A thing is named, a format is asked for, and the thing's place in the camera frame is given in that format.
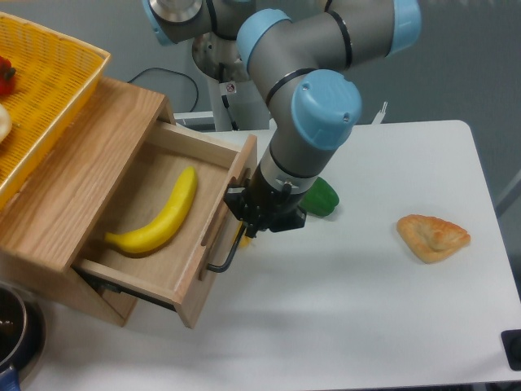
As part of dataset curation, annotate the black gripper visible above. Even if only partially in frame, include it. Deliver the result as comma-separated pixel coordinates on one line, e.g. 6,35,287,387
223,167,306,239

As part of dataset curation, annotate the black drawer handle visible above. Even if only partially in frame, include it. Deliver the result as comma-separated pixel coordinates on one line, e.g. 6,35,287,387
206,223,245,274

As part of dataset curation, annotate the wooden top drawer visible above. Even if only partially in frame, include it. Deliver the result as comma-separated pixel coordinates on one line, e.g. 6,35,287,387
73,122,257,328

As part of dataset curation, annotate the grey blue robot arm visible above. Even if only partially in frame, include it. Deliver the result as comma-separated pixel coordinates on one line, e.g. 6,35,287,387
143,1,422,237

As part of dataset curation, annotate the wooden drawer cabinet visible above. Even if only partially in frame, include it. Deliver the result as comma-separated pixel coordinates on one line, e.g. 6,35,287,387
1,77,173,326

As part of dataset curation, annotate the yellow toy bell pepper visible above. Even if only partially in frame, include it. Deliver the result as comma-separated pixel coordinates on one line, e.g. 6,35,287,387
232,228,252,248

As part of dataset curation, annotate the green toy bell pepper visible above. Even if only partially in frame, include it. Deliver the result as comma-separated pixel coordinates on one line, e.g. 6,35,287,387
300,177,339,217

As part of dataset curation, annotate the yellow toy banana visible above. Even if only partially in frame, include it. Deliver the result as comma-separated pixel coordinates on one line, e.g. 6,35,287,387
103,166,198,254

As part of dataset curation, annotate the toy pastry bread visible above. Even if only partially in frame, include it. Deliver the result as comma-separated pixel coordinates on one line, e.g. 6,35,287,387
396,214,471,264

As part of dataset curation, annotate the yellow plastic basket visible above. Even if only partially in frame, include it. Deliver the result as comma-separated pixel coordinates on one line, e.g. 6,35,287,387
1,13,111,204

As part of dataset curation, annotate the dark metal pot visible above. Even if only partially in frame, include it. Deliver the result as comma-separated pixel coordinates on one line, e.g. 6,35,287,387
1,283,46,390

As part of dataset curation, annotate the white round toy food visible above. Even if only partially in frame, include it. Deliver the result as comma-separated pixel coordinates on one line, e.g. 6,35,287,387
0,104,12,142

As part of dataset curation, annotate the red toy bell pepper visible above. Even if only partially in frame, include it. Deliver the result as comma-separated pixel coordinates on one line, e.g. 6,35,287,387
0,56,16,96

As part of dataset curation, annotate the black table corner device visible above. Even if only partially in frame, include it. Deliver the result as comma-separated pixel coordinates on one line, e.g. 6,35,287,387
501,329,521,371

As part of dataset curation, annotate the black cable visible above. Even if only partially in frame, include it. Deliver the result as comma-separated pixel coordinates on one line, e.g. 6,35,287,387
127,67,199,113

